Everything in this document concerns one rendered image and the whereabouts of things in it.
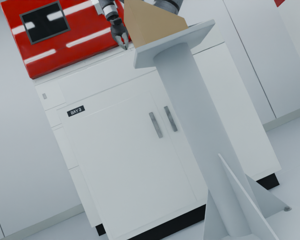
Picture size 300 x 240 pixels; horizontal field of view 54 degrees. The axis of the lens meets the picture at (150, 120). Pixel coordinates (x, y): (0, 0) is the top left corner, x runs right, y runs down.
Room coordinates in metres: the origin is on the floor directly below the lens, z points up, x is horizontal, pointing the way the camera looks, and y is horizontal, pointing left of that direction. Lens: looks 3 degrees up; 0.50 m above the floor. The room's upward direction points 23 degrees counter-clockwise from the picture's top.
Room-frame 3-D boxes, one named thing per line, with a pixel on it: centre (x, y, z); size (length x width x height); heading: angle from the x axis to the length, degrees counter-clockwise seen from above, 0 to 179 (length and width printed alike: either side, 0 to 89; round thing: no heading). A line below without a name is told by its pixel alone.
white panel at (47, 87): (2.13, 0.27, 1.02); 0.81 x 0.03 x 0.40; 95
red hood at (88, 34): (2.44, 0.30, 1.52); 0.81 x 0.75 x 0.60; 95
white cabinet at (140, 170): (1.82, -0.03, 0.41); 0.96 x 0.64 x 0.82; 95
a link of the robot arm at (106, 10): (1.58, -0.03, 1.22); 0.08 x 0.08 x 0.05
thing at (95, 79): (1.55, 0.09, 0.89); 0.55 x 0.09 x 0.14; 95
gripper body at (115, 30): (1.59, -0.03, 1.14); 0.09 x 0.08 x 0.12; 5
